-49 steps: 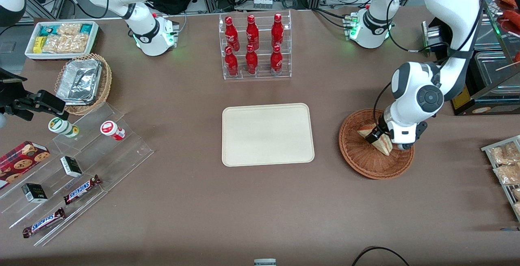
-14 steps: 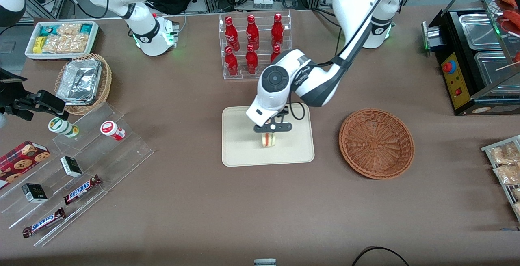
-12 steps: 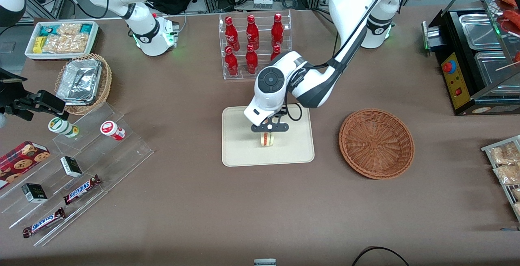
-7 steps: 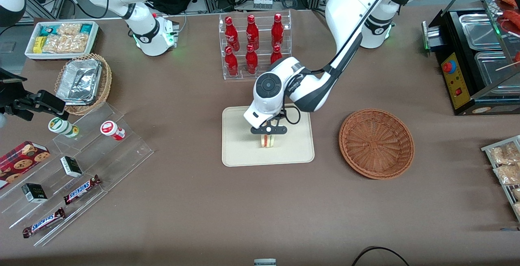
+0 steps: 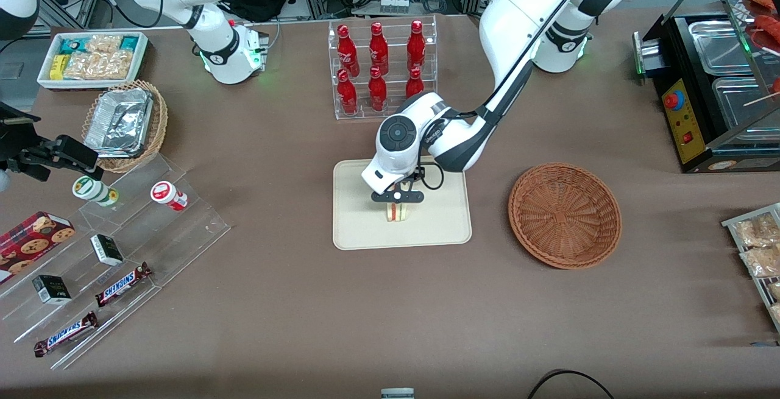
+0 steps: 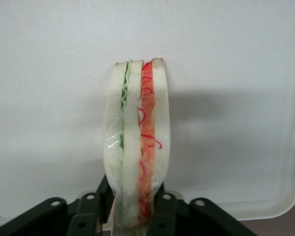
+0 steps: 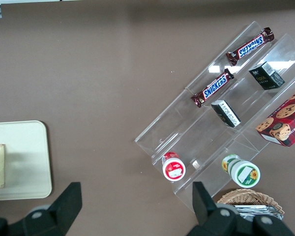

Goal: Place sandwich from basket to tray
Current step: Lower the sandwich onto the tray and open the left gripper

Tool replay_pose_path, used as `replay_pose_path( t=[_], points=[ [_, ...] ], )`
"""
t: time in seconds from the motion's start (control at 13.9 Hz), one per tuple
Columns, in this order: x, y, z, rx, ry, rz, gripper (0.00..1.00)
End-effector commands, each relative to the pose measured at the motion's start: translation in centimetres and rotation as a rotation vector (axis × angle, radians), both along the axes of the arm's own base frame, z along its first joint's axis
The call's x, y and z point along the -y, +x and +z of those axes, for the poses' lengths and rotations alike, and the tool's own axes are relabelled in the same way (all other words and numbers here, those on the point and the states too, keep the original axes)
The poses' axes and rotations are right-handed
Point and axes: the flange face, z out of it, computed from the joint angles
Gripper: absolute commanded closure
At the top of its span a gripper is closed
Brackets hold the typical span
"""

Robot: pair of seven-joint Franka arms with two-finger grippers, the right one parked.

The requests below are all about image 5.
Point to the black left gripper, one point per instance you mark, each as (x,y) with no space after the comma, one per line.
(415,175)

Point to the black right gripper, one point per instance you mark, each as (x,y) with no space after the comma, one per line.
(18,141)

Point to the triangular sandwich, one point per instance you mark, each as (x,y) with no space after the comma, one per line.
(397,213)

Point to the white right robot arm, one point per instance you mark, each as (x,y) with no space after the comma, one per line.
(213,39)

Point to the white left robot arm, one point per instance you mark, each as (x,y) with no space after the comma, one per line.
(518,3)

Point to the cream plastic tray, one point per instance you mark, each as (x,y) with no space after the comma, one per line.
(439,222)

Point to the aluminium foil tray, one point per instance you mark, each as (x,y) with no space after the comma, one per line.
(119,122)

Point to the light wicker basket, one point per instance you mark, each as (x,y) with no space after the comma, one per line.
(158,125)

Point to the brown wicker basket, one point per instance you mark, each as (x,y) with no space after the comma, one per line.
(563,216)

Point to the tray of packaged snacks right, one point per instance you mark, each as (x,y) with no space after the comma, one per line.
(731,223)

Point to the green capped cup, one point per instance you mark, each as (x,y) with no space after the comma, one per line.
(91,189)

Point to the red cookie box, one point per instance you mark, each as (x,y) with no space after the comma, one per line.
(30,243)

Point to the yellow snack packet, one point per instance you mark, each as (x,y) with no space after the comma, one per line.
(58,67)

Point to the clear acrylic bottle rack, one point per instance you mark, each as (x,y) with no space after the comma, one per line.
(365,116)

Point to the small black box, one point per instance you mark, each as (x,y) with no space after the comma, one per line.
(106,250)
(52,289)

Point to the large clear cracker bag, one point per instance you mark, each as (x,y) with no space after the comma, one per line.
(100,65)

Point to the red capped cup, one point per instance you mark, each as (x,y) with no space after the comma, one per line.
(166,194)

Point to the red cola bottle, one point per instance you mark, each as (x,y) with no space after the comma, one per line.
(416,45)
(377,93)
(347,95)
(378,49)
(414,85)
(347,52)

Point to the teal snack packet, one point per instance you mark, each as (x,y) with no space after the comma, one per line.
(72,45)
(130,43)

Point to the small clear cracker bag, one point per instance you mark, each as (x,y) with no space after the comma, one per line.
(103,43)

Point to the white snack bin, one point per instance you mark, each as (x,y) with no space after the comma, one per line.
(140,58)

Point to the Snickers bar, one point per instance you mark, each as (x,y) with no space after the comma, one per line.
(122,284)
(64,334)

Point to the clear acrylic step display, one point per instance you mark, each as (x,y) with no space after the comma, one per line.
(177,234)

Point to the small grey device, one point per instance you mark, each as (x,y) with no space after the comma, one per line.
(397,393)

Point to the white power strip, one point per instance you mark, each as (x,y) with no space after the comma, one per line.
(394,5)

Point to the black food warmer machine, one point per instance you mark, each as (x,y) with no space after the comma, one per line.
(691,143)

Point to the clear snack bag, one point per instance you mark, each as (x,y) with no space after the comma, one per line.
(775,290)
(755,231)
(762,262)
(776,312)

